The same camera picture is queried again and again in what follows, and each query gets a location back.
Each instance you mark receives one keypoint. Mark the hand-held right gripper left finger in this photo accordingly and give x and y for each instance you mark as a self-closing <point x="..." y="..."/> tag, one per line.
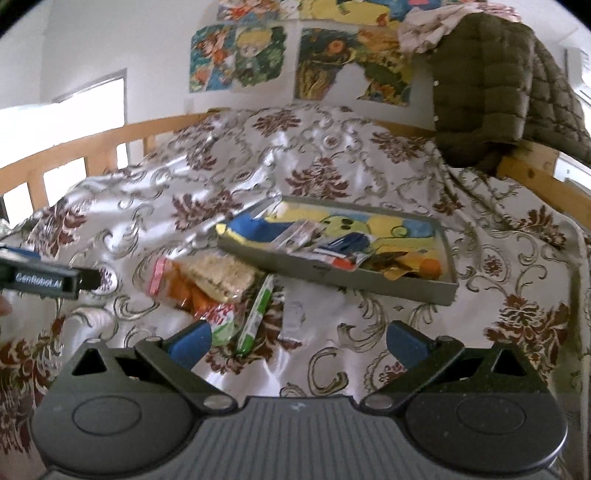
<point x="190" y="342"/>

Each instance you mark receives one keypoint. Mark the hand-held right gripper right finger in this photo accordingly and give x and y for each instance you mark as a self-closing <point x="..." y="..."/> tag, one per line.
<point x="406" y="342"/>

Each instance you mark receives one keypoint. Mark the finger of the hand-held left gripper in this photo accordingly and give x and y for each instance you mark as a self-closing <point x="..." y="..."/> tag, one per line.
<point x="88" y="278"/>

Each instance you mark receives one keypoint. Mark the gold foil snack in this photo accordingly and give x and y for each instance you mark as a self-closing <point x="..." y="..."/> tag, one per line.
<point x="395" y="272"/>

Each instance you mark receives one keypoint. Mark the grey tray with cartoon print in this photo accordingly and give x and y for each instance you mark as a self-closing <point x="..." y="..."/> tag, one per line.
<point x="332" y="274"/>

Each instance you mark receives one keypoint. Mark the red white green packet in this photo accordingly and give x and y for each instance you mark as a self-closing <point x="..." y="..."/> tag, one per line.
<point x="225" y="324"/>

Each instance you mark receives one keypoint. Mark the orange snack packet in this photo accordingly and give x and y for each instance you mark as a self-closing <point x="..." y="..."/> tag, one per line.
<point x="184" y="291"/>

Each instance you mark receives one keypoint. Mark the green and white stick packet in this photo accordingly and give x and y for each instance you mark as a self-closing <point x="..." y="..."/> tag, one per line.
<point x="254" y="314"/>

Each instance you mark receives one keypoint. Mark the clear cracker packet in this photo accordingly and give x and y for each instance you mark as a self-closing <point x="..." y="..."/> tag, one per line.
<point x="221" y="277"/>

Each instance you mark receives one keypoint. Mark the small orange round snack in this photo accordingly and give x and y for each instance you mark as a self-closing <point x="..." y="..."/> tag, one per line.
<point x="429" y="268"/>

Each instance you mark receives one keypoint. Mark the small clear sachet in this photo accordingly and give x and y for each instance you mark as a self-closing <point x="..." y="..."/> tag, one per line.
<point x="292" y="321"/>

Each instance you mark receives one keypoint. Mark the red and white packet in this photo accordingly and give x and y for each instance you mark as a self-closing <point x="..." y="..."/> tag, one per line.
<point x="339" y="262"/>

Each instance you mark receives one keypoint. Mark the blue snack packet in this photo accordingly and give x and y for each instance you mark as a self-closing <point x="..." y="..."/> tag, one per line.
<point x="348" y="244"/>

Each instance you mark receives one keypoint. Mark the clear striped packet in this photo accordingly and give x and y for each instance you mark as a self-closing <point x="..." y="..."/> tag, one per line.
<point x="298" y="236"/>

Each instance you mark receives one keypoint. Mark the bright window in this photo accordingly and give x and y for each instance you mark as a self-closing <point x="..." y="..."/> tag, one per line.
<point x="83" y="106"/>

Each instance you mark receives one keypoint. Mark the floral printed blanket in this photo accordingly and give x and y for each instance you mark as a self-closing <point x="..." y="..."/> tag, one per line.
<point x="323" y="152"/>

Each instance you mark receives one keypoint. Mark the olive quilted jacket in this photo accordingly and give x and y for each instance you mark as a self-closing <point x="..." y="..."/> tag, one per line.
<point x="498" y="92"/>

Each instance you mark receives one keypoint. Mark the pale floral cloth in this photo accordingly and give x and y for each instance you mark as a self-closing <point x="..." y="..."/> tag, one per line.
<point x="429" y="27"/>

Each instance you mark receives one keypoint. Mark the wooden bed frame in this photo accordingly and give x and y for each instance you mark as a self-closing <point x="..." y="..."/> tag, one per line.
<point x="69" y="152"/>

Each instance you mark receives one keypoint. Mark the cartoon children wall poster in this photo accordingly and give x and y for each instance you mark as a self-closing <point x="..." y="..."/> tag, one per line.
<point x="240" y="57"/>

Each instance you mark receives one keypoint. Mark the torn yellow wall poster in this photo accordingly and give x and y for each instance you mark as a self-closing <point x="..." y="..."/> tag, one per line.
<point x="323" y="64"/>

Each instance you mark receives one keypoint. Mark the red-haired figure wall poster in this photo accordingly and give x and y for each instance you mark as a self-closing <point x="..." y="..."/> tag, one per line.
<point x="258" y="9"/>

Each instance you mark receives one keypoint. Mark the yellow and blue wall poster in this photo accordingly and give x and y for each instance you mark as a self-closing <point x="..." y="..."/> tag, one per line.
<point x="351" y="8"/>

